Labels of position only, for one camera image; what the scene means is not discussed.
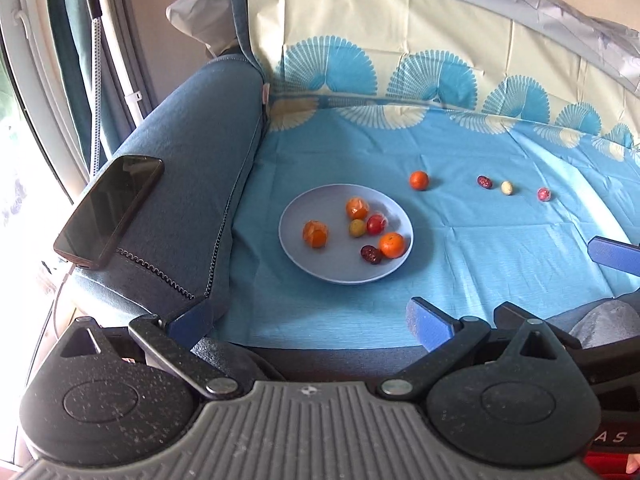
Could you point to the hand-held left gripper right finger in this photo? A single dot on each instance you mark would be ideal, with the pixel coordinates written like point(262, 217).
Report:
point(429, 325)

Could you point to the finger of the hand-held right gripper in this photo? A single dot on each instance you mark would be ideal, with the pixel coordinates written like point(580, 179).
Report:
point(615, 256)
point(525, 315)

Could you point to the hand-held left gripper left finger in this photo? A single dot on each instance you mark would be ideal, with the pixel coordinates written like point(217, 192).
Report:
point(187, 321)

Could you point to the bare small orange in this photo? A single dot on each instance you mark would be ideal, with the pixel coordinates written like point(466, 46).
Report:
point(419, 180)
point(391, 245)

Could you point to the dark red jujube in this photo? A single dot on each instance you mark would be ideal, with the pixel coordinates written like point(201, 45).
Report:
point(484, 182)
point(371, 254)

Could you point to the plastic-wrapped red fruit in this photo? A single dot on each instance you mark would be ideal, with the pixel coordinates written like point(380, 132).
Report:
point(376, 224)

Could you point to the pale blue round plate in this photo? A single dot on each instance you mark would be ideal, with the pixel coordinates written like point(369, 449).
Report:
point(330, 260)

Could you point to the plastic-wrapped small orange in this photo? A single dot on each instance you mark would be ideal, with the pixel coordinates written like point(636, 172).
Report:
point(315, 234)
point(357, 207)

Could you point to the person's right hand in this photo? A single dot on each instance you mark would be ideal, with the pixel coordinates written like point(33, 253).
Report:
point(633, 462)

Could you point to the grey cloth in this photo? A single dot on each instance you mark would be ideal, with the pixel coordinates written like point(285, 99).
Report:
point(607, 322)

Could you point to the pink red candy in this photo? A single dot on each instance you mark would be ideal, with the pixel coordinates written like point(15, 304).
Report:
point(544, 194)

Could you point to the black smartphone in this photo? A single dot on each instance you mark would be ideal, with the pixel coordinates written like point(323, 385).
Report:
point(107, 210)

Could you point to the blue fan-print cloth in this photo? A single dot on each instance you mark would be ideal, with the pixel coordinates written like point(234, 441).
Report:
point(450, 110)

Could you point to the dark teal curtain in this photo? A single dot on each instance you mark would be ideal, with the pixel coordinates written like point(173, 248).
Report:
point(80, 60)

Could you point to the white pole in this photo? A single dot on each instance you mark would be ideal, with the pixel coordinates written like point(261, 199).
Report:
point(125, 35)

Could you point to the window frame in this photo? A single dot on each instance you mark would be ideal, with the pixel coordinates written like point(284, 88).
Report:
point(30, 85)

